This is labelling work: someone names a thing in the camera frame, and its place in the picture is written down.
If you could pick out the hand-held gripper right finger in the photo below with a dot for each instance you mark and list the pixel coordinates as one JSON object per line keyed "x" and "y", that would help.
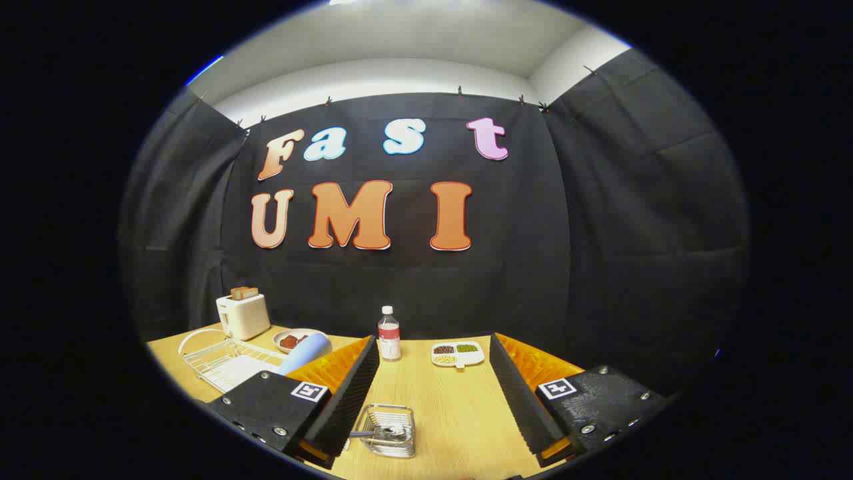
{"x": 523, "y": 406}

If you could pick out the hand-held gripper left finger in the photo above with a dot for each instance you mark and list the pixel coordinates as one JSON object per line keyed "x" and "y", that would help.
{"x": 353, "y": 400}

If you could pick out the blue plate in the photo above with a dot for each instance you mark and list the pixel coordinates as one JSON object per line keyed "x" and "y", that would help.
{"x": 305, "y": 352}

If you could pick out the white divided snack dish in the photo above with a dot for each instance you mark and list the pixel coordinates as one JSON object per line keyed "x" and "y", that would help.
{"x": 458, "y": 358}

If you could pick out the clear plastic water bottle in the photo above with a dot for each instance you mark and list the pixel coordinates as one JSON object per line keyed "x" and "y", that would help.
{"x": 389, "y": 336}

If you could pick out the small white bowl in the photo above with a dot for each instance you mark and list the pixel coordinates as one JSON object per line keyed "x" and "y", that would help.
{"x": 283, "y": 333}

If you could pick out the white toaster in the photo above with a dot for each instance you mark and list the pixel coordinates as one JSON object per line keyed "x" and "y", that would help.
{"x": 245, "y": 318}

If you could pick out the black backdrop cloth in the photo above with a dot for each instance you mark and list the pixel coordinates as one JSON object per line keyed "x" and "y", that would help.
{"x": 533, "y": 266}

